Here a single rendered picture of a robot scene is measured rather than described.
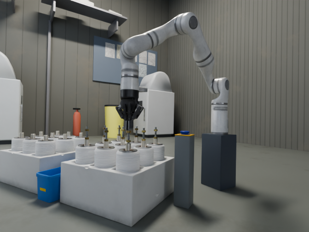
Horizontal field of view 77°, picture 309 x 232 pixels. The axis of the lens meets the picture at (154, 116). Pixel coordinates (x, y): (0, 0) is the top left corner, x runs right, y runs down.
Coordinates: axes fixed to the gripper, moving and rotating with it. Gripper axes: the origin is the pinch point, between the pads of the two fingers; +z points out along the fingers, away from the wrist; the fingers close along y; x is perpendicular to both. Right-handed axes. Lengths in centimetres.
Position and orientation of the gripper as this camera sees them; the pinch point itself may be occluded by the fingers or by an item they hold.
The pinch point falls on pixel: (128, 125)
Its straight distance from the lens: 79.3
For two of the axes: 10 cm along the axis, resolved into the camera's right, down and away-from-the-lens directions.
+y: 8.8, 0.1, -4.8
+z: -0.2, 10.0, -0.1
